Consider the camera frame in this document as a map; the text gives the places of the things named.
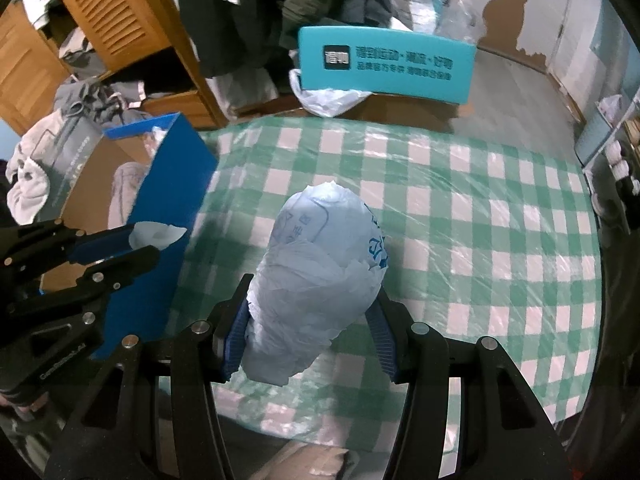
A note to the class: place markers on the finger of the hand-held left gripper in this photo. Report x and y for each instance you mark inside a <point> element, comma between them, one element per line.
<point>100,247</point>
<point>125,266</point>

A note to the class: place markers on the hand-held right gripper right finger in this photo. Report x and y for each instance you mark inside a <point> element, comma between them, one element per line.
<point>382,342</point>

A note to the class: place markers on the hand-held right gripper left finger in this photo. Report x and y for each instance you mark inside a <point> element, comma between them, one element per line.
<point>234,350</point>

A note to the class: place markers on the white tissue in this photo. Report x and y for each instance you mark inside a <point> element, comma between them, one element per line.
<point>157,234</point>

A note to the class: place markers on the grey towel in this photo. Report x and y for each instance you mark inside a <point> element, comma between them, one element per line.
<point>127,190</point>

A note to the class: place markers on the blue cardboard box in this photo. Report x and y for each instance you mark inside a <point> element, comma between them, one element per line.
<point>172,200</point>

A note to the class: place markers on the light blue plastic bag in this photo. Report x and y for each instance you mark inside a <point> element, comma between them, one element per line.
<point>315,270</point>

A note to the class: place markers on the white grey blanket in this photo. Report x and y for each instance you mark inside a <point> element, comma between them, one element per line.
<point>30,180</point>

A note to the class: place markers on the grey clothes pile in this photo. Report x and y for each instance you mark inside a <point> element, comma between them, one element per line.
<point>100,100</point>

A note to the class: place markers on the green checkered tablecloth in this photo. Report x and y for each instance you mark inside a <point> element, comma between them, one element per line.
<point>475,210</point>

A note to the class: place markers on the white fabric bundle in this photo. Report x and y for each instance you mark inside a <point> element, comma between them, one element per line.
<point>245,92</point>

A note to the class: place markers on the dark cloth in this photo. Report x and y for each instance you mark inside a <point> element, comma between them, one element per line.
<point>620,310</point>

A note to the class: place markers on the wooden wardrobe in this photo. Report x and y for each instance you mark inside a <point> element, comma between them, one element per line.
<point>115,5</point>

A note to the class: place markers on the white plastic shopping bag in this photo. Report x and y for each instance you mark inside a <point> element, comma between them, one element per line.
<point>325,100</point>

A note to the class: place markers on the dark jacket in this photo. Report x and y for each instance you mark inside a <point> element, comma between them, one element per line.
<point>225,25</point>

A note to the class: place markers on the teal printed box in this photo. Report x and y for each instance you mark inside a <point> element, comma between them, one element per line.
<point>385,85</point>

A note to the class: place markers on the group of assorted shoes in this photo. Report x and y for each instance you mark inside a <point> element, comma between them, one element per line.
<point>617,165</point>

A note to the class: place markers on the olive jacket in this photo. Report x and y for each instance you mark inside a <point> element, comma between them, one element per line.
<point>310,0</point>

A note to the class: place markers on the shoe rack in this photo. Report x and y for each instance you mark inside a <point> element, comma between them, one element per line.
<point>631,125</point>

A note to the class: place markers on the clear plastic bag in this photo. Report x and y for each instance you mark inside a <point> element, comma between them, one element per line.
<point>450,5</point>

